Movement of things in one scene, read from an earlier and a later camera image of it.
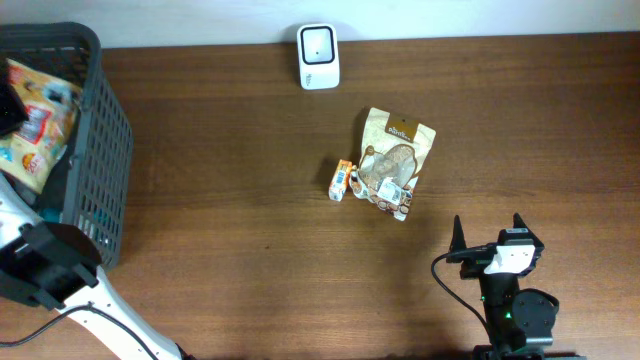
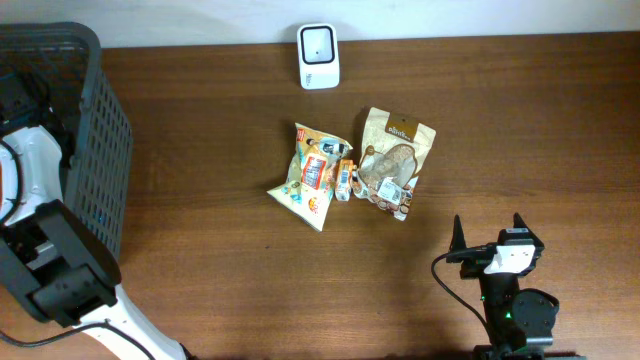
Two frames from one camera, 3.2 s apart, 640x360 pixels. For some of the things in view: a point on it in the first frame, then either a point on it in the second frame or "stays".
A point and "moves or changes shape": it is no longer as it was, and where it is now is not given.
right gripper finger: [458, 241] stays
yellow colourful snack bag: [29, 156] moves or changes shape
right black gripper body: [476, 253] stays
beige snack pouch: [394, 152] stays
